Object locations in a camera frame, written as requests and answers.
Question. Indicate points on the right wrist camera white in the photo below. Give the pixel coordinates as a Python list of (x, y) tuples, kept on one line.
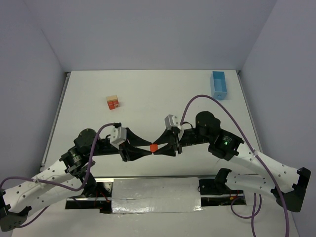
[(172, 123)]

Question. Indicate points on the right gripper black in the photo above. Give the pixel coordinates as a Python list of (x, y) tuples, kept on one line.
[(177, 143)]

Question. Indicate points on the silver foil tape sheet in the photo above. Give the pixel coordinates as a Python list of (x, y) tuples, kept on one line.
[(155, 195)]

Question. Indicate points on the red house-shaped block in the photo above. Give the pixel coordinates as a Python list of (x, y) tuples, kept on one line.
[(153, 148)]

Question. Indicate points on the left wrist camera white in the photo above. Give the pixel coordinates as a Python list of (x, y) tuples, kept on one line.
[(118, 136)]

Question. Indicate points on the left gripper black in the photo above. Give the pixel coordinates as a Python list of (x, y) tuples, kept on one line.
[(124, 151)]

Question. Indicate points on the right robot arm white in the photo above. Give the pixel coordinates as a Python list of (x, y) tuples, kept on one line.
[(271, 178)]

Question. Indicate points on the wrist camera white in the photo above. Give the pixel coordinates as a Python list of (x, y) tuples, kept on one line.
[(172, 123), (118, 136)]

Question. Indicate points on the blue plastic box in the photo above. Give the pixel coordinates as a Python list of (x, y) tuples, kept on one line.
[(218, 85)]

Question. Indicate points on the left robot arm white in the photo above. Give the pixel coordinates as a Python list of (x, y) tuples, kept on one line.
[(69, 176)]

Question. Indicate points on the natural wood block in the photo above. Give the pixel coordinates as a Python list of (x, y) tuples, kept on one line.
[(112, 98)]

